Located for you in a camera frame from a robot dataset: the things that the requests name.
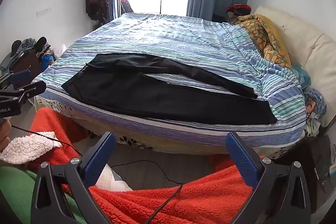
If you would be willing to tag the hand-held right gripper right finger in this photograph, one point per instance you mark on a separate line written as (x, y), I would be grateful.
(240, 161)

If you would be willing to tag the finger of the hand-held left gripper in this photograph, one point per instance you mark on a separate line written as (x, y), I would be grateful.
(21, 77)
(31, 88)

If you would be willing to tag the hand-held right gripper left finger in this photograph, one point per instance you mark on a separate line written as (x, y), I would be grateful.
(97, 158)

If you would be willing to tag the black pants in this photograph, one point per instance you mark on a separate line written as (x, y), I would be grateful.
(157, 98)

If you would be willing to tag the person's left forearm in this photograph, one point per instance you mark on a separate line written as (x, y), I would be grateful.
(52, 121)

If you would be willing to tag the person's left hand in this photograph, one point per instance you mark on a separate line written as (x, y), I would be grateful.
(4, 134)

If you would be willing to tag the pile of clothes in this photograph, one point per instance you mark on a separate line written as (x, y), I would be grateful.
(26, 56)

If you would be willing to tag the white cloth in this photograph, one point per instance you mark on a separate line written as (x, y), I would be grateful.
(113, 182)

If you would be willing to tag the dark nightstand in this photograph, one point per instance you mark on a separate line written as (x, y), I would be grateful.
(302, 150)

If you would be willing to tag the red fleece robe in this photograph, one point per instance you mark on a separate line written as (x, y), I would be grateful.
(183, 200)

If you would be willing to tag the green garment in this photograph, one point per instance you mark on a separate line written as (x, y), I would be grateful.
(15, 187)

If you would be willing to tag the blue patterned cloth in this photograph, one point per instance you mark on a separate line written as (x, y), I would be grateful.
(316, 100)

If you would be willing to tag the teal pillow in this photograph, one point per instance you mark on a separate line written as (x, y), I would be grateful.
(302, 77)

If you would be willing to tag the orange floral quilt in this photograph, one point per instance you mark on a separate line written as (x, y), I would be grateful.
(265, 37)

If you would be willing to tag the red and dark clothes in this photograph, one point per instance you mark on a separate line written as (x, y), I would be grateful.
(125, 3)

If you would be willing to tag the striped bed sheet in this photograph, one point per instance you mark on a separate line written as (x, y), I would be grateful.
(170, 37)

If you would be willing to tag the red and black hat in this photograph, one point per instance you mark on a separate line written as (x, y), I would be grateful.
(237, 7)

